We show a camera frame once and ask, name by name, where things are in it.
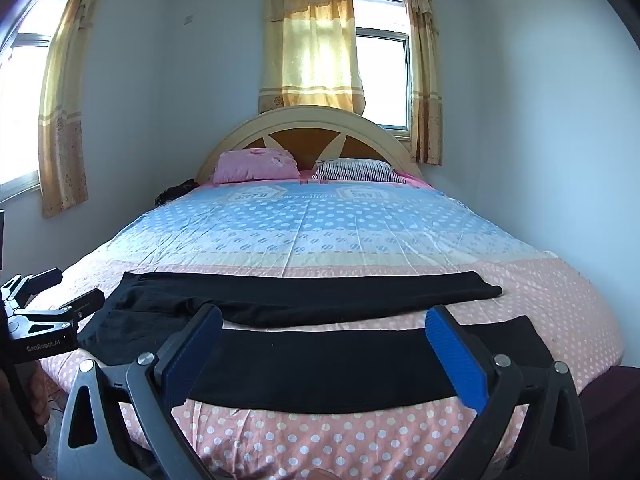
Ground striped pillow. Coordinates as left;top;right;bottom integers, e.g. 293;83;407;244
312;158;407;184

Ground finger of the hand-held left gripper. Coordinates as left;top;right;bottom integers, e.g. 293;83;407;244
22;268;64;294
59;288;106;322

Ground dark red dotted cloth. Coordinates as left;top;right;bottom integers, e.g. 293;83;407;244
577;365;640;480

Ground large side window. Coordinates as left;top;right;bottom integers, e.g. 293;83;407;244
0;0;72;197

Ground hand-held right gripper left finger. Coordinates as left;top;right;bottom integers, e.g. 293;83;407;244
57;304;223;480

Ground wide yellow curtain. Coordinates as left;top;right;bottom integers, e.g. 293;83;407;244
257;0;367;115

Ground window with white frame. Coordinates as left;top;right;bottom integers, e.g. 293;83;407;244
352;0;414;134

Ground cream wooden headboard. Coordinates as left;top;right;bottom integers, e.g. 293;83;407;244
195;105;426;186

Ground pink pillow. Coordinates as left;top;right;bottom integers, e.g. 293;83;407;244
212;149;301;185

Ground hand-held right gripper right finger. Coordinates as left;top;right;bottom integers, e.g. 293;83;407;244
425;305;591;480

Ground bed with polka-dot sheet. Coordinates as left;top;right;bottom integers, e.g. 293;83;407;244
37;175;626;480

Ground black pants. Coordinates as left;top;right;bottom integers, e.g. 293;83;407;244
77;270;556;416

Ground long yellow curtain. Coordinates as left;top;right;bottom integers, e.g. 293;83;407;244
37;0;119;218

